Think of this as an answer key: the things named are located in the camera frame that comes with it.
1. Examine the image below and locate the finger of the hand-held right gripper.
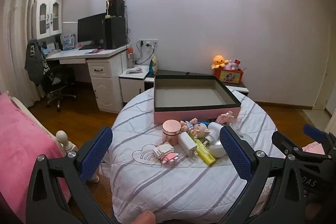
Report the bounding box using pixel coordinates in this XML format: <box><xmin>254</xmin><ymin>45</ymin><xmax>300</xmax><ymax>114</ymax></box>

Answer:
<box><xmin>303</xmin><ymin>124</ymin><xmax>336</xmax><ymax>159</ymax></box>
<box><xmin>272</xmin><ymin>131</ymin><xmax>330</xmax><ymax>161</ymax></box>

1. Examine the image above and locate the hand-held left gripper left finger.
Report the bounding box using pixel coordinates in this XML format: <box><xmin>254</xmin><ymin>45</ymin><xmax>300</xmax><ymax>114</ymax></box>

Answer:
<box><xmin>26</xmin><ymin>126</ymin><xmax>116</xmax><ymax>224</ymax></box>

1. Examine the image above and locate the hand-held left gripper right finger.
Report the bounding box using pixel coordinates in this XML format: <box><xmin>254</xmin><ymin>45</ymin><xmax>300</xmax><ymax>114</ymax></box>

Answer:
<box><xmin>218</xmin><ymin>126</ymin><xmax>306</xmax><ymax>224</ymax></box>

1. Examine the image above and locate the white astronaut figurine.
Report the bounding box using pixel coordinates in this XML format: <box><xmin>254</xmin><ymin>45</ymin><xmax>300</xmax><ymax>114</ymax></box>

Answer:
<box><xmin>205</xmin><ymin>122</ymin><xmax>227</xmax><ymax>158</ymax></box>

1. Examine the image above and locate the yellow plastic toy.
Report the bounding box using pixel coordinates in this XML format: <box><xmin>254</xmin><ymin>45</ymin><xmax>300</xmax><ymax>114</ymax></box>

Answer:
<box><xmin>193</xmin><ymin>139</ymin><xmax>216</xmax><ymax>166</ymax></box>

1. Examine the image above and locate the pastel block toy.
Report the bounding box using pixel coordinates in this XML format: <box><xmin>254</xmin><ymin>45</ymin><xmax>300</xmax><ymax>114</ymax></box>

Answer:
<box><xmin>217</xmin><ymin>111</ymin><xmax>237</xmax><ymax>125</ymax></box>

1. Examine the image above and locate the pink doll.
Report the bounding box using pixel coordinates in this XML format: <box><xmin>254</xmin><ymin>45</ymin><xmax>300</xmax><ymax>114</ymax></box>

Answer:
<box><xmin>181</xmin><ymin>118</ymin><xmax>210</xmax><ymax>139</ymax></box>

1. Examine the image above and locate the white charger plug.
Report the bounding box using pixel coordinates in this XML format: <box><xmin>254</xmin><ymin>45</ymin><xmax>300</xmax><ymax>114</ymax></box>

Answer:
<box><xmin>179</xmin><ymin>132</ymin><xmax>198</xmax><ymax>159</ymax></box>

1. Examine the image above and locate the rose gold round can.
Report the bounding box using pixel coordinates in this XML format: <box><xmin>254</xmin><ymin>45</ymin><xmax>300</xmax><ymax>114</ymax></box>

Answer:
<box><xmin>162</xmin><ymin>120</ymin><xmax>182</xmax><ymax>142</ymax></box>

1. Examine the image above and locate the white pink block toy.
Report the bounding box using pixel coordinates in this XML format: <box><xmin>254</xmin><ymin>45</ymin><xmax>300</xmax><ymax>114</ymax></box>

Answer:
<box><xmin>156</xmin><ymin>142</ymin><xmax>179</xmax><ymax>166</ymax></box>

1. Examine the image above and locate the pink box with black rim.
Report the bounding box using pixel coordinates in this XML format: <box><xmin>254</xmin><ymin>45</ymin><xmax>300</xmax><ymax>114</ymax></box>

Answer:
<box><xmin>154</xmin><ymin>74</ymin><xmax>242</xmax><ymax>125</ymax></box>

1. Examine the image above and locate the white bedside cabinet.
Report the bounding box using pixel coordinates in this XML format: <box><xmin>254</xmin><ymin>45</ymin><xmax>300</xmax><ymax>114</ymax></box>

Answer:
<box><xmin>119</xmin><ymin>65</ymin><xmax>151</xmax><ymax>104</ymax></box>

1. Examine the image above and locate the white desk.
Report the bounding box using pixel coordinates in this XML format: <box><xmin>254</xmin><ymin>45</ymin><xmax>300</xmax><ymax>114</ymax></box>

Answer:
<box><xmin>45</xmin><ymin>44</ymin><xmax>130</xmax><ymax>113</ymax></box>

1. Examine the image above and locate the red printed storage box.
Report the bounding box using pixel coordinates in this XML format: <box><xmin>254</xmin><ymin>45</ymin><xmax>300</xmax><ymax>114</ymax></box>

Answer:
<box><xmin>214</xmin><ymin>67</ymin><xmax>246</xmax><ymax>85</ymax></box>

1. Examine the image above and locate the pink blanket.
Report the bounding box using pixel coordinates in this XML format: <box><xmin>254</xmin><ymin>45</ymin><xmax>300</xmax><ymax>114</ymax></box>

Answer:
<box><xmin>0</xmin><ymin>94</ymin><xmax>71</xmax><ymax>223</ymax></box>

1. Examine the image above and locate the black office chair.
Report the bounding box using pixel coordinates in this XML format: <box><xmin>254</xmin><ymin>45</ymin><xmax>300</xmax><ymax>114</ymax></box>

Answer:
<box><xmin>39</xmin><ymin>67</ymin><xmax>77</xmax><ymax>112</ymax></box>

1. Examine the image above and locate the orange octopus plush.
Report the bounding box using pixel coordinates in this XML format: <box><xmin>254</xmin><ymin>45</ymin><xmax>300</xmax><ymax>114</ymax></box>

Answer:
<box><xmin>211</xmin><ymin>55</ymin><xmax>229</xmax><ymax>69</ymax></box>

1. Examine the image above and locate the bottle with red cap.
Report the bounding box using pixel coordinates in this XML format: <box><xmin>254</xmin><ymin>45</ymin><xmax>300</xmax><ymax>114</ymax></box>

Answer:
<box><xmin>127</xmin><ymin>47</ymin><xmax>135</xmax><ymax>69</ymax></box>

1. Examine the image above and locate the black-topped low cabinet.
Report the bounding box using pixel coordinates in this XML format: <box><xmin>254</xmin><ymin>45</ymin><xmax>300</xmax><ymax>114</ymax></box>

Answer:
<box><xmin>144</xmin><ymin>70</ymin><xmax>249</xmax><ymax>96</ymax></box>

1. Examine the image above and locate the blue yellow snack bag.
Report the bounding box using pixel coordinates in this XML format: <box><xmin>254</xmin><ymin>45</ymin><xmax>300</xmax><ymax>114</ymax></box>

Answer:
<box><xmin>149</xmin><ymin>55</ymin><xmax>159</xmax><ymax>74</ymax></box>

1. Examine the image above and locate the black and white jacket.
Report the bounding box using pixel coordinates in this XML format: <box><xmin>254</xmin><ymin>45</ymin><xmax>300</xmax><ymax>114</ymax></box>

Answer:
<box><xmin>25</xmin><ymin>39</ymin><xmax>50</xmax><ymax>85</ymax></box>

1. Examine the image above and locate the blue and white box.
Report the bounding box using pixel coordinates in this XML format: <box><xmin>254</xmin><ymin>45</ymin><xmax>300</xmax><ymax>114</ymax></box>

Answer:
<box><xmin>62</xmin><ymin>33</ymin><xmax>76</xmax><ymax>51</ymax></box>

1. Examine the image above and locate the black computer tower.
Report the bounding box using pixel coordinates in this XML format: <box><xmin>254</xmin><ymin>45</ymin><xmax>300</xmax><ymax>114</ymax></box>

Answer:
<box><xmin>104</xmin><ymin>16</ymin><xmax>127</xmax><ymax>49</ymax></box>

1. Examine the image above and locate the black computer monitor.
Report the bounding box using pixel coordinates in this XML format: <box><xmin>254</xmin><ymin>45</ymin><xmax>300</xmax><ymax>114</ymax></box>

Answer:
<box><xmin>77</xmin><ymin>13</ymin><xmax>107</xmax><ymax>51</ymax></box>

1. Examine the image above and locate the white glass-door cabinet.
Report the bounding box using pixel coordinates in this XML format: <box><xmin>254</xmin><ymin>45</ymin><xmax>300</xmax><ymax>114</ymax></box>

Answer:
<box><xmin>32</xmin><ymin>0</ymin><xmax>63</xmax><ymax>40</ymax></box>

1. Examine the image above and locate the small black speaker box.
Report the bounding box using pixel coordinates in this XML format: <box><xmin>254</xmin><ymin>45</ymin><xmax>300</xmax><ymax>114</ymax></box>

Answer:
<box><xmin>108</xmin><ymin>0</ymin><xmax>125</xmax><ymax>17</ymax></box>

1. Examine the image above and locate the beige curtain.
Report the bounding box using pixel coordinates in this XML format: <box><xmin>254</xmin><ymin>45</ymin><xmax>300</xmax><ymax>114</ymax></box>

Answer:
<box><xmin>0</xmin><ymin>0</ymin><xmax>57</xmax><ymax>101</ymax></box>

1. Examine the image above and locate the black power cable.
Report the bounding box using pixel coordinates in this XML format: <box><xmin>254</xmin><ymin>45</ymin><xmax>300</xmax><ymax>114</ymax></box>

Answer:
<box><xmin>134</xmin><ymin>42</ymin><xmax>155</xmax><ymax>66</ymax></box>

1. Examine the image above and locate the white wall outlet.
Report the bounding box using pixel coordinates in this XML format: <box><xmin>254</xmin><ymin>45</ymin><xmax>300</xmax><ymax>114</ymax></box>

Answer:
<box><xmin>139</xmin><ymin>39</ymin><xmax>159</xmax><ymax>47</ymax></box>

